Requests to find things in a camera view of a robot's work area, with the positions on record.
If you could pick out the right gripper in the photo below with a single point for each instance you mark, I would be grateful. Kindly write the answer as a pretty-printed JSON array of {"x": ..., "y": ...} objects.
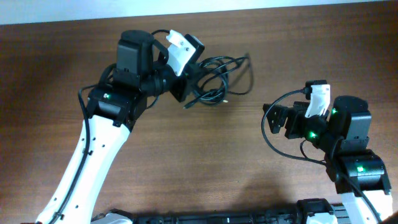
[{"x": 297, "y": 115}]

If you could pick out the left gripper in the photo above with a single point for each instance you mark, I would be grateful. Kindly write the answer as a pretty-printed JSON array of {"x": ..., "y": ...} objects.
[{"x": 185, "y": 81}]

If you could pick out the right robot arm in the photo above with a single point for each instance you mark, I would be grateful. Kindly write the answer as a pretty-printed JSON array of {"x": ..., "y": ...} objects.
[{"x": 339, "y": 129}]

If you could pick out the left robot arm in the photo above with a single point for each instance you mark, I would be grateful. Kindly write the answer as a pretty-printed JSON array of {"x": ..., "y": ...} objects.
[{"x": 144, "y": 68}]

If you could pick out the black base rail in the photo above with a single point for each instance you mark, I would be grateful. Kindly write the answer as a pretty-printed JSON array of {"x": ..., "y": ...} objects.
[{"x": 313, "y": 210}]

